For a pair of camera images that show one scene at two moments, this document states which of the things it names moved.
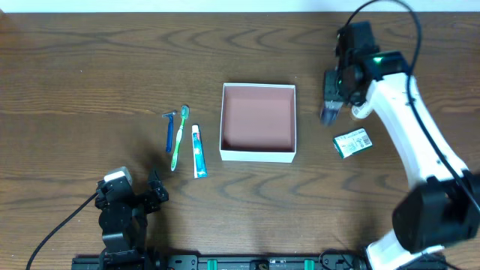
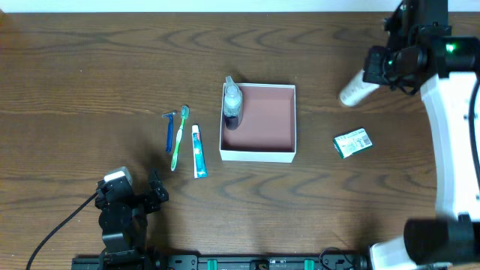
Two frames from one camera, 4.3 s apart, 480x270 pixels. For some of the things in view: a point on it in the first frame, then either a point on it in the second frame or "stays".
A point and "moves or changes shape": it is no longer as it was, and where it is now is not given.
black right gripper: x=331 y=94 -> x=375 y=65
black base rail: x=221 y=262 stays
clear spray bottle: x=329 y=112 -> x=232 y=103
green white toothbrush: x=185 y=112 stays
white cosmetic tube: x=362 y=111 moves or changes shape
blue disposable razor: x=170 y=115 stays
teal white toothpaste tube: x=199 y=160 stays
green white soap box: x=352 y=142 stays
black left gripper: x=140 y=200 stays
